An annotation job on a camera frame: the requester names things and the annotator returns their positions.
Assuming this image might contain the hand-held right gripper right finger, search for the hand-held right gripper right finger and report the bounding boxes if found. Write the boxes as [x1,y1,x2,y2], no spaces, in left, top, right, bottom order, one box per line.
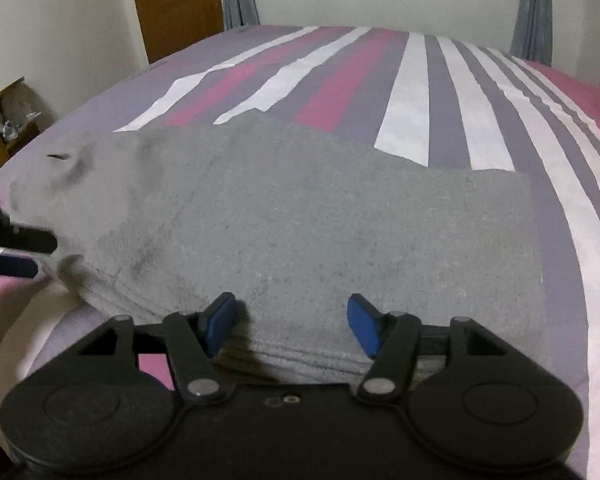
[346,293,507,405]

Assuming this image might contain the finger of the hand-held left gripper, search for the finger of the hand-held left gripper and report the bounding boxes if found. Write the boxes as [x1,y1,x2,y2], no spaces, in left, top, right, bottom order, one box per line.
[0,252,39,279]
[0,222,59,255]

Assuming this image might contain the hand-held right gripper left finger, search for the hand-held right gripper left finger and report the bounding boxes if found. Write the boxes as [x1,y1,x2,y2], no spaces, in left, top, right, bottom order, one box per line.
[77,292,237,406]

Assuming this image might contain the grey pants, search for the grey pants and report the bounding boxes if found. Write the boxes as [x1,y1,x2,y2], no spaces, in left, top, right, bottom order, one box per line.
[7,110,546,386]

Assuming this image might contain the white crumpled clutter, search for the white crumpled clutter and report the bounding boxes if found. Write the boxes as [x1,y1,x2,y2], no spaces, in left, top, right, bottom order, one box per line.
[0,108,42,142]

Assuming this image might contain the bed with striped sheet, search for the bed with striped sheet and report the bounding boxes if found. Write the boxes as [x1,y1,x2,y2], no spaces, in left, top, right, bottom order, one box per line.
[0,25,600,480]

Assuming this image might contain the brown wooden door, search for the brown wooden door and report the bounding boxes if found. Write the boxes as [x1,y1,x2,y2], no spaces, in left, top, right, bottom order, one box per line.
[128,0,225,65]

